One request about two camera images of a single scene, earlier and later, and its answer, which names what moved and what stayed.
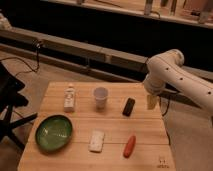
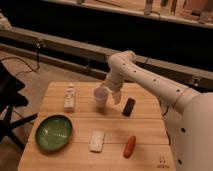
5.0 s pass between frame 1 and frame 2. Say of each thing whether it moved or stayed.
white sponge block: stayed
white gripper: moved
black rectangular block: stayed
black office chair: stayed
